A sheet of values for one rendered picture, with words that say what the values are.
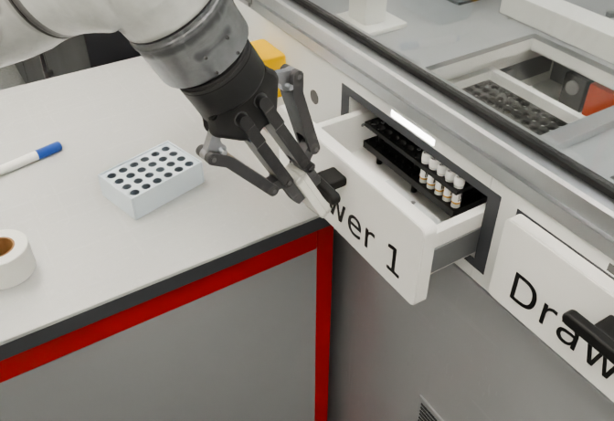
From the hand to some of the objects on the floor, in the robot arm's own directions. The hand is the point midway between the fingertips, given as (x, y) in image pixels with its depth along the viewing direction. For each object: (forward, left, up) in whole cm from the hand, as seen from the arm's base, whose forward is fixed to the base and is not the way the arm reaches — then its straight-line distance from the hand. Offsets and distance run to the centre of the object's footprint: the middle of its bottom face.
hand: (307, 190), depth 71 cm
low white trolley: (-36, +24, -92) cm, 102 cm away
